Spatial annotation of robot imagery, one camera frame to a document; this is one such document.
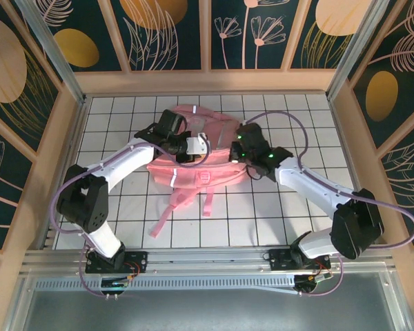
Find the pink backpack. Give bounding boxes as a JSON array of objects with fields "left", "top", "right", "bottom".
[{"left": 146, "top": 104, "right": 249, "bottom": 239}]

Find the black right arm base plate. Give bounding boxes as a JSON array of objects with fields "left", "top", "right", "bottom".
[{"left": 268, "top": 246, "right": 332, "bottom": 273}]

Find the aluminium mounting rail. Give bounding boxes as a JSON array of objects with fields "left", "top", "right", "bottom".
[{"left": 20, "top": 246, "right": 394, "bottom": 277}]

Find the aluminium frame post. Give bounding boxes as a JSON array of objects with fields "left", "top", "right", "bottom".
[
  {"left": 326, "top": 0, "right": 391, "bottom": 101},
  {"left": 15, "top": 0, "right": 89, "bottom": 106}
]

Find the small circuit board with wires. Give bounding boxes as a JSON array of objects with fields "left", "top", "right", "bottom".
[
  {"left": 294, "top": 272, "right": 333, "bottom": 294},
  {"left": 101, "top": 278, "right": 131, "bottom": 290}
]

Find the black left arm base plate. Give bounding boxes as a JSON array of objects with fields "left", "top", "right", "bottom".
[{"left": 85, "top": 250, "right": 149, "bottom": 274}]

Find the grey slotted cable duct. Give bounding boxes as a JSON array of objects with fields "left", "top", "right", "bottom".
[{"left": 32, "top": 277, "right": 297, "bottom": 294}]

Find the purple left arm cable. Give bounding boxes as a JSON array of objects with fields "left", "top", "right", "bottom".
[{"left": 50, "top": 132, "right": 210, "bottom": 299}]

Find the grey metal base plate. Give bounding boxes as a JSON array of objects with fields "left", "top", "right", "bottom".
[{"left": 6, "top": 272, "right": 414, "bottom": 331}]

